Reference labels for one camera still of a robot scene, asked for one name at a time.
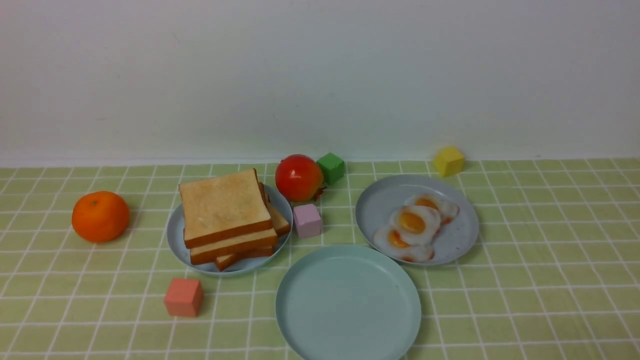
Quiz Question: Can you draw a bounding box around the green checkered tablecloth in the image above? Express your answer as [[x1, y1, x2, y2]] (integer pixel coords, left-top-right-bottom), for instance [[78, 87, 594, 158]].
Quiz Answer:
[[0, 158, 640, 360]]

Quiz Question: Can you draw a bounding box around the orange mandarin fruit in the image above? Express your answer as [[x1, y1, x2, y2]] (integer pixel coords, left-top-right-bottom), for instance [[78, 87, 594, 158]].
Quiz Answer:
[[71, 191, 131, 244]]

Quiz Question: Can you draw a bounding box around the red pomegranate fruit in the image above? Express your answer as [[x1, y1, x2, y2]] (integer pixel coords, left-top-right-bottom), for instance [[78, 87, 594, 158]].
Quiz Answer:
[[274, 153, 326, 203]]

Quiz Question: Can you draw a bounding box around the pink wooden cube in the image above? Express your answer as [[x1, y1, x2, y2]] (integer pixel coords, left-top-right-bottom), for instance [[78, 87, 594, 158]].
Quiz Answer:
[[293, 203, 323, 239]]

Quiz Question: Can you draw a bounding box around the teal empty front plate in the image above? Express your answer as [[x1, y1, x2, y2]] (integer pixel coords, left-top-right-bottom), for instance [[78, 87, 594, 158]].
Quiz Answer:
[[274, 244, 422, 360]]

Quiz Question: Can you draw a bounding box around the green wooden cube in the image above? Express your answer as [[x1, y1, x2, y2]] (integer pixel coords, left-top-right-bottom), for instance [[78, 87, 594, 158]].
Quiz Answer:
[[316, 152, 346, 186]]

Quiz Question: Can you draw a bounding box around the salmon red wooden cube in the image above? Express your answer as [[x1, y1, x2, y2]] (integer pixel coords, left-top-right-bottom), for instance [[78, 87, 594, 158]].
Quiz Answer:
[[163, 277, 204, 318]]

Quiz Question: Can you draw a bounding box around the blue bread plate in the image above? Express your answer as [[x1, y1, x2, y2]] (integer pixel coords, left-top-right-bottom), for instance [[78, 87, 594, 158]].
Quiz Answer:
[[166, 185, 295, 277]]

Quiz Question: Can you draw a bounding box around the fried egg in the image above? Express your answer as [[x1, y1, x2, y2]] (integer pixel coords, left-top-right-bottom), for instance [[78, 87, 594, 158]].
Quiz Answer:
[[404, 193, 460, 224], [372, 225, 435, 264], [390, 205, 441, 246]]

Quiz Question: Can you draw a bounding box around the toast slice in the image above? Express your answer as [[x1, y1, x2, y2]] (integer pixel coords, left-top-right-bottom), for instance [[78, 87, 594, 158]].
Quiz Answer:
[[214, 245, 275, 272], [258, 182, 291, 237], [178, 168, 273, 249], [189, 228, 279, 265]]

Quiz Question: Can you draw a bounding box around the blue egg plate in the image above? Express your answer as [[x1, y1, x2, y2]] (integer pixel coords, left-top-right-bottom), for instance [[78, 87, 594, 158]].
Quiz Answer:
[[355, 174, 480, 267]]

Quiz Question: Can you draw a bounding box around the yellow wooden cube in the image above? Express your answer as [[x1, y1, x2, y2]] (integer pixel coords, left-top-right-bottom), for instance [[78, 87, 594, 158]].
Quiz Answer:
[[433, 146, 466, 178]]

